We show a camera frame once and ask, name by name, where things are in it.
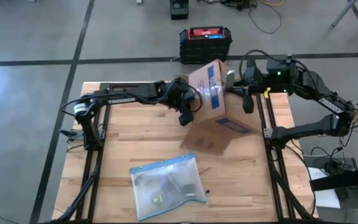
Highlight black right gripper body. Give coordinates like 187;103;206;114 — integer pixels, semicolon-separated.
241;55;300;114

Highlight white paper sheet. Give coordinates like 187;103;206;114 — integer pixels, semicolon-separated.
308;167;342;210

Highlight brown cardboard box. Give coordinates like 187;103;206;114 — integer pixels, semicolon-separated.
180;58;260;157

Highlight pale marker pen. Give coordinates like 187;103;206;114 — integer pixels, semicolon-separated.
167;174;182;194

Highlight black beam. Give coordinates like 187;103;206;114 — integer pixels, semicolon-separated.
309;164;358;192

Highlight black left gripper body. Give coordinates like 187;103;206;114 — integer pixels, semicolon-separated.
166;77;203;127

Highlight black cable tangle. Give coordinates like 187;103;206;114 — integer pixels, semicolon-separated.
197;0;284;34

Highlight black bar with white label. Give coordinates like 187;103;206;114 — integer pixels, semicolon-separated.
183;183;198;196

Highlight yellow cable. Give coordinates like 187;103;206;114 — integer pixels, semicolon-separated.
258;0;285;7

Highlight black aluminium table frame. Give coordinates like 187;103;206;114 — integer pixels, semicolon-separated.
73;81;298;224

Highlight mesh zip pouch blue trim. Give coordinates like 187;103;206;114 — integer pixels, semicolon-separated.
129;152;211;223

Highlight grey power box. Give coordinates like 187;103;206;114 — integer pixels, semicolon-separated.
303;154;358;175

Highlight black cable bundle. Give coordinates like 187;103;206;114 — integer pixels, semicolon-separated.
53;149;103;223
270;146;318;223

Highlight black and red tool case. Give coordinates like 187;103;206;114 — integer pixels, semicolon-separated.
178;26;234;65

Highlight black box device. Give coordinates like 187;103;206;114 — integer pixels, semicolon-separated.
169;0;190;21

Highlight grey metal legs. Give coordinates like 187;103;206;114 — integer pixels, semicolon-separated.
331;0;358;27

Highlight black power cables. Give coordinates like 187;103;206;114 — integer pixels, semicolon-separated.
303;114;358;171

